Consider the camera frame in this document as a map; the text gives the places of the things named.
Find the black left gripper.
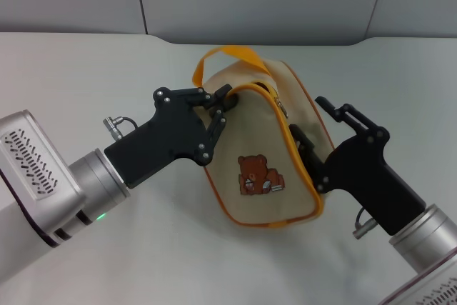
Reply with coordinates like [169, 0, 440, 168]
[103, 83, 239, 190]

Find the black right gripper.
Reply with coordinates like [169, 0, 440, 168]
[288, 96, 428, 238]

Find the beige orange-trimmed bear food bag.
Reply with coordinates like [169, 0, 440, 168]
[191, 45, 336, 229]

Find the left gripper metal cable connector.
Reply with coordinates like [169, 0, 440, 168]
[102, 114, 139, 140]

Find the gripper metal cable connector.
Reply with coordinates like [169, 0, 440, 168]
[102, 114, 139, 140]
[351, 206, 375, 239]

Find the right gripper metal cable connector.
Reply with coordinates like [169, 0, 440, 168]
[351, 206, 375, 239]

